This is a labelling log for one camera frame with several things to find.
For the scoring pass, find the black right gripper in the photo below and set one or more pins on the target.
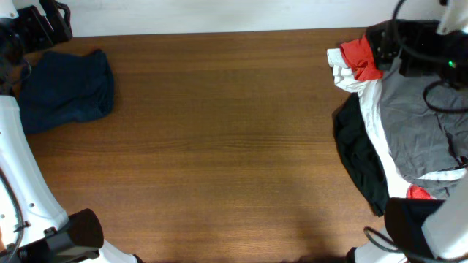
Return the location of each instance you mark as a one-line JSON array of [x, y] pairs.
[[417, 39]]

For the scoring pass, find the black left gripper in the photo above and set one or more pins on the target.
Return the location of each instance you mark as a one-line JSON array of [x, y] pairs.
[[31, 19]]

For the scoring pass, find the dark blue shorts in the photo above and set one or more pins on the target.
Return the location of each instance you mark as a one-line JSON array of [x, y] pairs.
[[65, 88]]

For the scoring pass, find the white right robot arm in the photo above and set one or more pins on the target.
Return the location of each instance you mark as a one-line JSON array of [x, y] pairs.
[[419, 227]]

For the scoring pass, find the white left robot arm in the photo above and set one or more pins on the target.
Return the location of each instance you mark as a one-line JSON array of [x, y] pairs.
[[34, 226]]

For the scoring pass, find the red garment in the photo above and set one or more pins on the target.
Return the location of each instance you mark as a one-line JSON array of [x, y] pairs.
[[358, 56]]

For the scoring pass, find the white garment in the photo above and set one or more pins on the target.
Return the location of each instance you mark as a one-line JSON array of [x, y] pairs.
[[369, 93]]

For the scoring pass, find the grey garment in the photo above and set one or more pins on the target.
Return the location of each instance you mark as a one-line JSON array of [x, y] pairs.
[[428, 144]]

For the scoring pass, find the black garment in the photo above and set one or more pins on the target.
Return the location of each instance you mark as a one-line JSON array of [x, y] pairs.
[[359, 156]]

